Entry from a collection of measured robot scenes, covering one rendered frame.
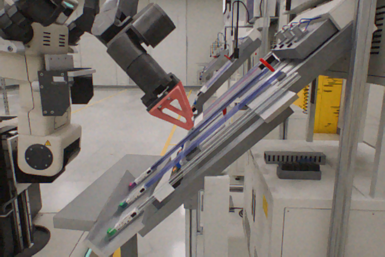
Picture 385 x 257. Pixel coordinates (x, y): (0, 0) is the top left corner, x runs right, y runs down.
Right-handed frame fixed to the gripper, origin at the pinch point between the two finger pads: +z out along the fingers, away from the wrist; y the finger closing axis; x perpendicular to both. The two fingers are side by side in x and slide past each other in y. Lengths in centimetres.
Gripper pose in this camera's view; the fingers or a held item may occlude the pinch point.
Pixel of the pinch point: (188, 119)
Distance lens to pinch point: 55.6
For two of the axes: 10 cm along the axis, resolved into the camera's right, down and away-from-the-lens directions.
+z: 6.6, 7.3, 1.5
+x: -7.5, 6.5, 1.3
